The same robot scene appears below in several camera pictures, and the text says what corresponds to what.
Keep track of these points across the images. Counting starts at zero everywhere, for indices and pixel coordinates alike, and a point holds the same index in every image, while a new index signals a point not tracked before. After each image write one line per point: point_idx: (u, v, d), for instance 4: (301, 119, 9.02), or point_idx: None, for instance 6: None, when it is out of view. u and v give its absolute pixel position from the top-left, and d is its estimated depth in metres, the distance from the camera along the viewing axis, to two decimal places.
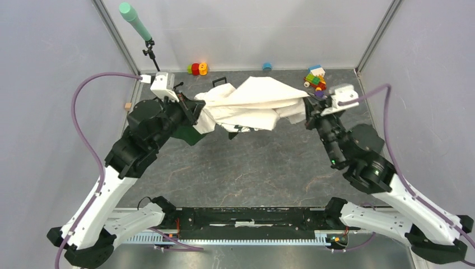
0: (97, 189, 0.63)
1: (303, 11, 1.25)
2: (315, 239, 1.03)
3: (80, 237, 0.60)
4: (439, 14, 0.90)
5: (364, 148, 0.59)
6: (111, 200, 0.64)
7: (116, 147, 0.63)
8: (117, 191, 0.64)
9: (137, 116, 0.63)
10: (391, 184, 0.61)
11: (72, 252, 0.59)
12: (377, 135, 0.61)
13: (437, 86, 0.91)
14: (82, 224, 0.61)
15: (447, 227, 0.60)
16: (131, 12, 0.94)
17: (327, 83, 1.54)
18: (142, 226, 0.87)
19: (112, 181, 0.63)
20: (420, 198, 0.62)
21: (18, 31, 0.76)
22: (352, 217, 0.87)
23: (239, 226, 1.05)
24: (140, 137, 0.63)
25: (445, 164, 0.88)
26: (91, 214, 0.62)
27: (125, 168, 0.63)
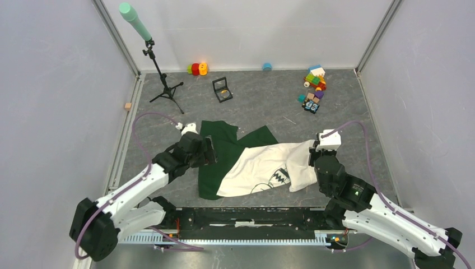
0: (144, 174, 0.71)
1: (303, 10, 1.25)
2: (315, 239, 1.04)
3: (117, 207, 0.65)
4: (439, 14, 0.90)
5: (325, 171, 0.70)
6: (149, 189, 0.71)
7: (161, 156, 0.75)
8: (157, 184, 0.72)
9: (191, 136, 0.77)
10: (371, 202, 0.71)
11: (102, 222, 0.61)
12: (336, 162, 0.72)
13: (437, 86, 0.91)
14: (122, 198, 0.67)
15: (431, 238, 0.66)
16: (131, 11, 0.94)
17: (327, 83, 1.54)
18: (145, 223, 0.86)
19: (157, 174, 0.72)
20: (400, 212, 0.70)
21: (18, 31, 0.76)
22: (356, 222, 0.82)
23: (239, 226, 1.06)
24: (185, 153, 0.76)
25: (445, 164, 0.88)
26: (133, 193, 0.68)
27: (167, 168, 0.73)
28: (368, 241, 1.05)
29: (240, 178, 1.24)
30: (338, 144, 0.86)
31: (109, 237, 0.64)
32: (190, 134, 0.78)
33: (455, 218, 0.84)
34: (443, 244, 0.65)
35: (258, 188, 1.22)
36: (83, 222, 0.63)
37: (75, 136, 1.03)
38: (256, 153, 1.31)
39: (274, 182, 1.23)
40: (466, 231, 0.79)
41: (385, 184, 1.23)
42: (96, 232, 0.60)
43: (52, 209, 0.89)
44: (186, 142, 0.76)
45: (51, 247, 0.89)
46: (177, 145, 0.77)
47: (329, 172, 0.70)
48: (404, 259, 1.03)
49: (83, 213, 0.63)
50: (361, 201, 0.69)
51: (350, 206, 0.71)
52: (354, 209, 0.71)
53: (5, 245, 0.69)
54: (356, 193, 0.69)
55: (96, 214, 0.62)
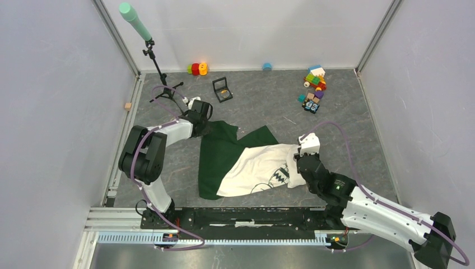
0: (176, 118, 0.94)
1: (304, 10, 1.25)
2: (315, 239, 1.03)
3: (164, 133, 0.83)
4: (439, 14, 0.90)
5: (304, 169, 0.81)
6: (182, 131, 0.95)
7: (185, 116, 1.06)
8: (185, 129, 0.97)
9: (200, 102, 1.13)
10: (352, 194, 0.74)
11: (158, 136, 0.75)
12: (315, 159, 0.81)
13: (437, 86, 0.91)
14: (167, 129, 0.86)
15: (415, 223, 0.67)
16: (131, 11, 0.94)
17: (327, 83, 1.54)
18: (161, 198, 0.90)
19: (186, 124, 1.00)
20: (381, 202, 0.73)
21: (18, 32, 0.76)
22: (354, 219, 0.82)
23: (239, 226, 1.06)
24: (199, 114, 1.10)
25: (445, 163, 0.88)
26: (175, 128, 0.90)
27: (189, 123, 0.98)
28: (368, 241, 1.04)
29: (240, 179, 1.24)
30: (319, 145, 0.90)
31: (162, 156, 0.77)
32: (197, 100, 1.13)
33: (455, 218, 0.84)
34: (427, 228, 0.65)
35: (258, 188, 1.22)
36: (136, 143, 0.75)
37: (75, 137, 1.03)
38: (256, 153, 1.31)
39: (274, 182, 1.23)
40: (466, 231, 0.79)
41: (385, 184, 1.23)
42: (154, 144, 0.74)
43: (51, 210, 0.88)
44: (198, 105, 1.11)
45: (52, 248, 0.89)
46: (191, 110, 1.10)
47: (308, 169, 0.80)
48: (404, 259, 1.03)
49: (137, 135, 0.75)
50: (343, 195, 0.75)
51: (335, 202, 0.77)
52: (340, 204, 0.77)
53: (5, 245, 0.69)
54: (338, 188, 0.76)
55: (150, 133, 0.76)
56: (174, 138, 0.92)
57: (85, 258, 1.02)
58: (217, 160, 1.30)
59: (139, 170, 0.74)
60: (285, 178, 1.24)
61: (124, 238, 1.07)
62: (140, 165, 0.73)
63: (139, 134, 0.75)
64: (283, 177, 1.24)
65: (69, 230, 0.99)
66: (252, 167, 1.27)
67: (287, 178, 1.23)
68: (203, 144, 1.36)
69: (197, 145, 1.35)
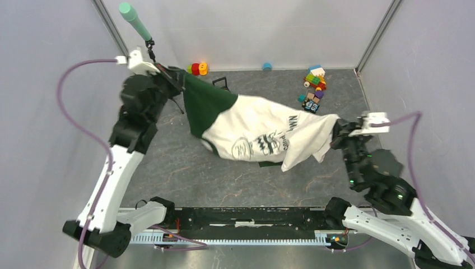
0: (108, 168, 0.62)
1: (303, 10, 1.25)
2: (315, 239, 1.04)
3: (100, 218, 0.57)
4: (439, 14, 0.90)
5: (385, 172, 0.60)
6: (124, 177, 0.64)
7: (116, 128, 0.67)
8: (133, 163, 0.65)
9: (129, 91, 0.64)
10: (411, 209, 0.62)
11: (98, 235, 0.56)
12: (395, 161, 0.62)
13: (437, 86, 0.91)
14: (101, 205, 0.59)
15: (457, 249, 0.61)
16: (131, 11, 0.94)
17: (327, 83, 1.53)
18: (153, 218, 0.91)
19: (122, 157, 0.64)
20: (436, 222, 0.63)
21: (19, 31, 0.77)
22: (356, 221, 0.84)
23: (239, 226, 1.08)
24: (140, 111, 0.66)
25: (446, 163, 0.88)
26: (108, 191, 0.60)
27: (133, 141, 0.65)
28: (368, 241, 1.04)
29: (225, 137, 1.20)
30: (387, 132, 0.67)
31: (116, 235, 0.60)
32: (124, 88, 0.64)
33: (456, 218, 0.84)
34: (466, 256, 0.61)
35: (237, 148, 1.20)
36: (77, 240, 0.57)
37: (75, 136, 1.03)
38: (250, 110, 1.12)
39: (256, 149, 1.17)
40: (466, 231, 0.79)
41: None
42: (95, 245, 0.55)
43: (51, 210, 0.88)
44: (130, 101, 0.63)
45: (51, 247, 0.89)
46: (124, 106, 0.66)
47: (389, 173, 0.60)
48: (404, 260, 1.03)
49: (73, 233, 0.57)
50: (403, 206, 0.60)
51: (387, 208, 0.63)
52: (391, 211, 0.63)
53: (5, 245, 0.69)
54: (400, 196, 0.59)
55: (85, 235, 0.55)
56: (116, 201, 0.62)
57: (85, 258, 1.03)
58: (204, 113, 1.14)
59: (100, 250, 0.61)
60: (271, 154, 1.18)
61: None
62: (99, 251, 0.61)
63: (74, 234, 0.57)
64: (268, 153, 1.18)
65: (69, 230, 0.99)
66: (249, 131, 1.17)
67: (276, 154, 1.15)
68: (203, 144, 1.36)
69: (197, 145, 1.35)
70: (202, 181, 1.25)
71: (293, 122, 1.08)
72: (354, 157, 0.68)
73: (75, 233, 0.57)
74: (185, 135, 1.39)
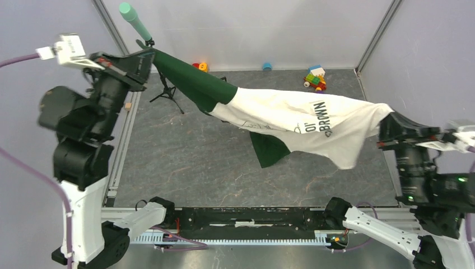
0: (66, 210, 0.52)
1: (303, 10, 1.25)
2: (315, 239, 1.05)
3: (82, 253, 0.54)
4: (438, 14, 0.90)
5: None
6: (89, 211, 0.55)
7: (57, 154, 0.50)
8: (93, 192, 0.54)
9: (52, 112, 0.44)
10: (459, 231, 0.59)
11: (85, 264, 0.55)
12: None
13: (437, 85, 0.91)
14: (77, 241, 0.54)
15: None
16: (131, 11, 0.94)
17: (327, 83, 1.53)
18: (152, 220, 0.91)
19: (77, 196, 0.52)
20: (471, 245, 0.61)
21: (19, 31, 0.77)
22: (357, 223, 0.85)
23: (239, 226, 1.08)
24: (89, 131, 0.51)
25: (447, 163, 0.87)
26: (79, 233, 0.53)
27: (80, 178, 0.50)
28: (368, 241, 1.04)
29: (223, 112, 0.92)
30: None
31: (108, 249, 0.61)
32: (42, 113, 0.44)
33: None
34: None
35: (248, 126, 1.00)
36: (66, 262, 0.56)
37: None
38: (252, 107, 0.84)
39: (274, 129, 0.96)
40: None
41: (385, 184, 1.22)
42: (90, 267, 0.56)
43: None
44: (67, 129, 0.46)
45: None
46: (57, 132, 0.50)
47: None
48: (405, 260, 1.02)
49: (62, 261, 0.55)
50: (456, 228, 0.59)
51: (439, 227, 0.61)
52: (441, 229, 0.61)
53: None
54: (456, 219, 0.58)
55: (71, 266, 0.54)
56: (93, 233, 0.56)
57: None
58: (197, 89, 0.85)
59: None
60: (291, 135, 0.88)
61: None
62: None
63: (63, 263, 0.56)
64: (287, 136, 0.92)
65: None
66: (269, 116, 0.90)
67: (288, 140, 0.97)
68: (203, 144, 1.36)
69: (197, 145, 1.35)
70: (202, 181, 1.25)
71: (321, 112, 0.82)
72: (413, 171, 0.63)
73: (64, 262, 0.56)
74: (185, 135, 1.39)
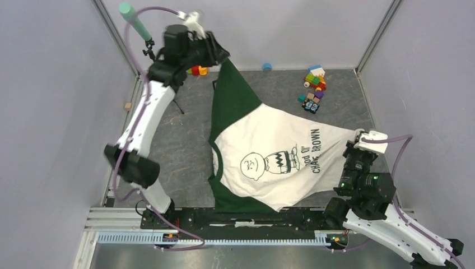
0: (146, 98, 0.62)
1: (303, 10, 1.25)
2: (315, 239, 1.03)
3: (138, 141, 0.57)
4: (439, 13, 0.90)
5: (383, 196, 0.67)
6: (156, 112, 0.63)
7: (153, 67, 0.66)
8: (167, 98, 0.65)
9: (174, 31, 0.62)
10: (386, 213, 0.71)
11: (136, 156, 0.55)
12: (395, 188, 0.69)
13: (437, 86, 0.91)
14: (139, 130, 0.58)
15: (438, 250, 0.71)
16: (131, 11, 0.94)
17: (327, 83, 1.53)
18: (161, 200, 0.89)
19: (158, 91, 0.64)
20: (413, 225, 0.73)
21: (19, 32, 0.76)
22: (358, 225, 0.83)
23: (239, 226, 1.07)
24: (176, 54, 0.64)
25: (446, 164, 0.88)
26: (145, 121, 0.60)
27: (167, 78, 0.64)
28: (368, 242, 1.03)
29: (237, 140, 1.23)
30: (383, 151, 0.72)
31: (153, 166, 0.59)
32: (169, 28, 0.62)
33: (455, 218, 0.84)
34: (447, 255, 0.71)
35: (246, 163, 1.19)
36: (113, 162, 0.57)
37: (75, 136, 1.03)
38: (266, 130, 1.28)
39: (272, 166, 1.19)
40: (467, 230, 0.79)
41: None
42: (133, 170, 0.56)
43: (51, 211, 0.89)
44: (170, 41, 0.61)
45: (51, 247, 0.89)
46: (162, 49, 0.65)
47: (387, 197, 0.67)
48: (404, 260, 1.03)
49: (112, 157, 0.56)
50: (377, 211, 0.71)
51: (364, 214, 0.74)
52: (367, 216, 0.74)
53: (8, 245, 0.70)
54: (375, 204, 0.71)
55: (124, 152, 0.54)
56: (149, 131, 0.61)
57: (85, 258, 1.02)
58: (226, 123, 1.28)
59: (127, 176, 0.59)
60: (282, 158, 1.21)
61: (124, 237, 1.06)
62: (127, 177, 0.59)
63: (113, 154, 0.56)
64: (283, 165, 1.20)
65: (69, 230, 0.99)
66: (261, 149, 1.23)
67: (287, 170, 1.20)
68: (203, 144, 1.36)
69: (197, 145, 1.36)
70: (202, 181, 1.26)
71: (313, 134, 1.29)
72: (350, 167, 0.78)
73: (113, 156, 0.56)
74: (185, 135, 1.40)
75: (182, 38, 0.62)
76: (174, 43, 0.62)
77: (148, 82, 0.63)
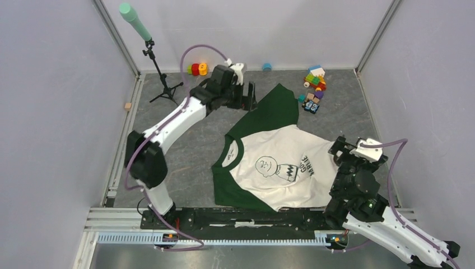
0: (184, 106, 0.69)
1: (303, 10, 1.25)
2: (315, 239, 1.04)
3: (163, 137, 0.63)
4: (439, 14, 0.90)
5: (364, 190, 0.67)
6: (186, 123, 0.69)
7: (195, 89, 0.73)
8: (200, 113, 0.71)
9: (224, 69, 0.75)
10: (383, 215, 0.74)
11: (154, 149, 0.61)
12: (376, 182, 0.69)
13: (437, 86, 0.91)
14: (167, 129, 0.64)
15: (435, 251, 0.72)
16: (131, 11, 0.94)
17: (327, 83, 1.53)
18: (162, 202, 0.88)
19: (196, 105, 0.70)
20: (409, 227, 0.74)
21: (18, 32, 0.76)
22: (358, 226, 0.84)
23: (239, 226, 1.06)
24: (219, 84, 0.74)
25: (445, 164, 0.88)
26: (174, 124, 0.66)
27: (206, 97, 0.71)
28: (368, 242, 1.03)
29: (252, 142, 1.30)
30: (377, 158, 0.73)
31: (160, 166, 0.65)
32: (219, 68, 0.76)
33: (455, 218, 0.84)
34: (444, 257, 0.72)
35: (261, 166, 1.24)
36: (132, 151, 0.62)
37: (75, 137, 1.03)
38: (285, 137, 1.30)
39: (283, 172, 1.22)
40: (466, 231, 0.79)
41: (384, 184, 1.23)
42: (149, 161, 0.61)
43: (51, 212, 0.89)
44: (219, 74, 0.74)
45: (50, 248, 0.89)
46: (208, 79, 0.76)
47: (368, 191, 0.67)
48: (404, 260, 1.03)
49: (133, 144, 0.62)
50: (374, 213, 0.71)
51: (362, 217, 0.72)
52: (365, 220, 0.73)
53: (7, 245, 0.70)
54: (370, 205, 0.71)
55: (145, 143, 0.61)
56: (174, 133, 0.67)
57: (85, 258, 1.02)
58: (244, 127, 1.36)
59: (134, 171, 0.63)
60: (292, 165, 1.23)
61: (124, 238, 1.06)
62: (136, 170, 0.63)
63: (135, 143, 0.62)
64: (293, 172, 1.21)
65: (69, 230, 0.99)
66: (275, 154, 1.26)
67: (295, 176, 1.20)
68: (203, 144, 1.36)
69: (197, 145, 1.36)
70: (202, 181, 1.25)
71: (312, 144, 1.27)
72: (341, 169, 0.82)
73: (135, 144, 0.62)
74: (185, 135, 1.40)
75: (229, 76, 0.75)
76: (222, 76, 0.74)
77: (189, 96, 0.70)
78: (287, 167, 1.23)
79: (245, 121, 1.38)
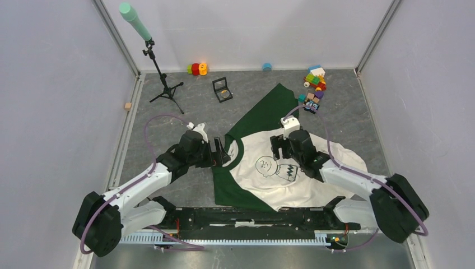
0: (149, 171, 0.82)
1: (303, 10, 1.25)
2: (315, 239, 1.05)
3: (124, 200, 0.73)
4: (439, 14, 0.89)
5: (293, 138, 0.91)
6: (148, 187, 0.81)
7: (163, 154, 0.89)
8: (161, 180, 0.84)
9: (191, 136, 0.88)
10: (324, 164, 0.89)
11: (111, 214, 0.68)
12: (306, 133, 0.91)
13: (437, 86, 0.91)
14: (127, 193, 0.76)
15: (368, 182, 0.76)
16: (131, 11, 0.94)
17: (327, 83, 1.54)
18: (148, 221, 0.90)
19: (161, 172, 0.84)
20: (345, 167, 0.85)
21: (18, 32, 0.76)
22: (342, 207, 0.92)
23: (239, 226, 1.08)
24: (186, 152, 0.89)
25: (446, 163, 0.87)
26: (136, 188, 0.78)
27: (172, 166, 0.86)
28: (368, 241, 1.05)
29: (253, 142, 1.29)
30: (298, 125, 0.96)
31: (115, 232, 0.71)
32: (189, 134, 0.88)
33: (456, 217, 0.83)
34: (377, 185, 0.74)
35: (261, 166, 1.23)
36: (87, 215, 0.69)
37: (75, 136, 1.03)
38: None
39: (283, 173, 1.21)
40: (468, 230, 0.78)
41: None
42: (105, 223, 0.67)
43: (51, 211, 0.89)
44: (187, 143, 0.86)
45: (49, 247, 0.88)
46: (177, 145, 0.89)
47: (296, 139, 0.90)
48: (404, 259, 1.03)
49: (89, 207, 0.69)
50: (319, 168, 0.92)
51: (312, 173, 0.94)
52: (315, 175, 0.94)
53: (6, 245, 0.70)
54: (316, 161, 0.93)
55: (103, 207, 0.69)
56: (136, 196, 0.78)
57: (85, 258, 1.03)
58: (245, 126, 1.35)
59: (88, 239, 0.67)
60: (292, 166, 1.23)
61: (125, 238, 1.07)
62: (90, 237, 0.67)
63: (91, 205, 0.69)
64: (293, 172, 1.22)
65: (69, 230, 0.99)
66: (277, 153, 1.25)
67: (295, 177, 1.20)
68: None
69: None
70: (202, 181, 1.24)
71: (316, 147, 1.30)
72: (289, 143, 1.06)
73: (92, 205, 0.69)
74: None
75: (196, 143, 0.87)
76: (189, 146, 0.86)
77: (155, 163, 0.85)
78: (287, 168, 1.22)
79: (246, 121, 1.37)
